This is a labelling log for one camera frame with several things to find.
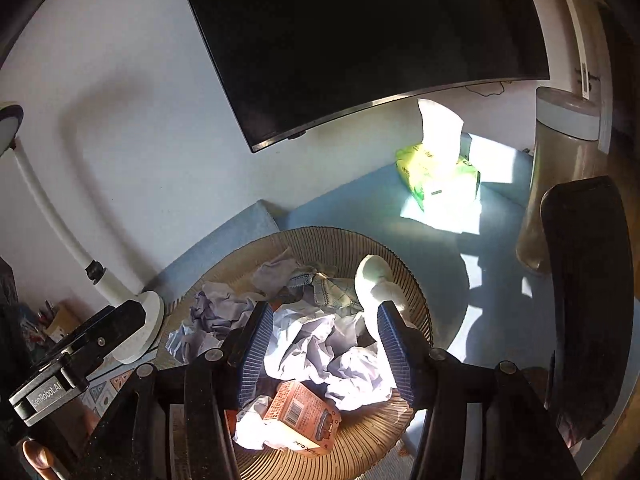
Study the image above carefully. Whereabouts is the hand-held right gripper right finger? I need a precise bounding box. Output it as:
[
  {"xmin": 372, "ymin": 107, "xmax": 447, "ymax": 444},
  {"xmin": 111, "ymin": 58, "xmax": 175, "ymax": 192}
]
[{"xmin": 377, "ymin": 301, "xmax": 583, "ymax": 480}]

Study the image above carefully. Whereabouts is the pink cartoon box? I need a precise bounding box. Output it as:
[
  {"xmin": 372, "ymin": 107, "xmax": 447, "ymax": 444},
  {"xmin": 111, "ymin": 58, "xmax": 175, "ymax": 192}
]
[{"xmin": 261, "ymin": 380, "xmax": 342, "ymax": 458}]

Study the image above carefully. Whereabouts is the three-ball dango plush toy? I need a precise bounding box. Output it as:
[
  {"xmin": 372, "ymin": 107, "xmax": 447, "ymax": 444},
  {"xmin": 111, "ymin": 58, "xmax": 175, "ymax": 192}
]
[{"xmin": 354, "ymin": 255, "xmax": 408, "ymax": 333}]

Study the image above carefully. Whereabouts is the person's left hand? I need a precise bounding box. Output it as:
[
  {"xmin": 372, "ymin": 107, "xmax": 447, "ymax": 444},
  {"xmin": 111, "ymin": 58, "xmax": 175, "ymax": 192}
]
[{"xmin": 22, "ymin": 437, "xmax": 68, "ymax": 480}]

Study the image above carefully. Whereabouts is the patterned blue table mat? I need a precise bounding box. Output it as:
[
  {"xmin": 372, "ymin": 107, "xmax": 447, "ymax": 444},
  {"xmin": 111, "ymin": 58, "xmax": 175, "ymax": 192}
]
[{"xmin": 80, "ymin": 199, "xmax": 283, "ymax": 436}]

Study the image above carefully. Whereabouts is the pile of papers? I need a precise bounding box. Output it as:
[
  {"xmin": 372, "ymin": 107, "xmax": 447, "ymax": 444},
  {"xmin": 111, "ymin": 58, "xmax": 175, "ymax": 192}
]
[{"xmin": 165, "ymin": 257, "xmax": 396, "ymax": 453}]

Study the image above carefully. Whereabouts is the green tissue pack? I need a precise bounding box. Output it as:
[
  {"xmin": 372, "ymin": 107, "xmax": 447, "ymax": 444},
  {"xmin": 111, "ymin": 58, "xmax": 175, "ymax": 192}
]
[{"xmin": 395, "ymin": 99, "xmax": 482, "ymax": 212}]

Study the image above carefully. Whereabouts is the grey plaid cloth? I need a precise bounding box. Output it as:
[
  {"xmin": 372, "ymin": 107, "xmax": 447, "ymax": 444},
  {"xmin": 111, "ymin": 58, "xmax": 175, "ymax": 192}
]
[{"xmin": 286, "ymin": 271, "xmax": 364, "ymax": 318}]

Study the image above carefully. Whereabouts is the white desk lamp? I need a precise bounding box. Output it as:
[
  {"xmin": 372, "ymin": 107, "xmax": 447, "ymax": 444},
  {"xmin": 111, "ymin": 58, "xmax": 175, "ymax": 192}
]
[{"xmin": 0, "ymin": 101, "xmax": 166, "ymax": 365}]

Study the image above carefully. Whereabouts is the white paper ball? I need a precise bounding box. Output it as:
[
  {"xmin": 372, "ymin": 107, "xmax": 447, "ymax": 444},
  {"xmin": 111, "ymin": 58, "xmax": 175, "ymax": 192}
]
[{"xmin": 264, "ymin": 307, "xmax": 341, "ymax": 386}]

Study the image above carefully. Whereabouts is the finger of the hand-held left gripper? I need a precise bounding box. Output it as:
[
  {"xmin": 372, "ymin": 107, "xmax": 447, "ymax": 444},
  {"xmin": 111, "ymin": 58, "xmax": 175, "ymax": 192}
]
[{"xmin": 67, "ymin": 300, "xmax": 147, "ymax": 376}]

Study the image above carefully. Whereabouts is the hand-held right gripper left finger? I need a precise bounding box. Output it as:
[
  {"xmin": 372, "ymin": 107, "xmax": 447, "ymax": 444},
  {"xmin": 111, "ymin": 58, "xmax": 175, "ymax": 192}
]
[{"xmin": 75, "ymin": 301, "xmax": 275, "ymax": 480}]

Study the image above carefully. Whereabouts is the black monitor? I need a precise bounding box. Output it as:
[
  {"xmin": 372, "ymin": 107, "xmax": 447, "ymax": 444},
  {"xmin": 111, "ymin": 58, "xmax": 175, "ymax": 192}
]
[{"xmin": 174, "ymin": 0, "xmax": 551, "ymax": 154}]

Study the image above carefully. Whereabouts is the amber ribbed glass bowl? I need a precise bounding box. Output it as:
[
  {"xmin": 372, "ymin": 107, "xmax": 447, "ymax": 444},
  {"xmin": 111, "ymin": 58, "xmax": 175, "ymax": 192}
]
[{"xmin": 155, "ymin": 226, "xmax": 433, "ymax": 480}]

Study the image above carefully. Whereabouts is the tall clear grey-lidded container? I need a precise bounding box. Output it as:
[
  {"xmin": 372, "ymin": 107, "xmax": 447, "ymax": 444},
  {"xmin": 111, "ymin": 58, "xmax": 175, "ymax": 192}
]
[{"xmin": 516, "ymin": 86, "xmax": 601, "ymax": 275}]

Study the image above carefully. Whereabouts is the brown paper pen holder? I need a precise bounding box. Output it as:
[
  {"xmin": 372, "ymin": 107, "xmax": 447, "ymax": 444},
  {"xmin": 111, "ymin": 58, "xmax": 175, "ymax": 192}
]
[{"xmin": 46, "ymin": 301, "xmax": 80, "ymax": 339}]

